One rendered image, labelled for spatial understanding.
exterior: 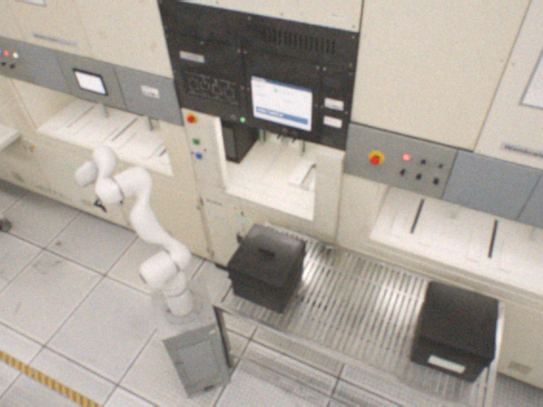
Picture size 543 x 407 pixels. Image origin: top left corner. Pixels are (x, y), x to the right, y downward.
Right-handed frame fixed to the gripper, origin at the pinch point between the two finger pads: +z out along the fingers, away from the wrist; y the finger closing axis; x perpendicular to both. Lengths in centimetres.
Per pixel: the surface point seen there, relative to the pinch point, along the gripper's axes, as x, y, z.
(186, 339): -72, -6, 34
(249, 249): -70, 36, 0
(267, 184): -30, 79, 14
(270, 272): -87, 36, 0
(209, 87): -20, 57, -56
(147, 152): 44, 41, 14
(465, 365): -168, 72, 13
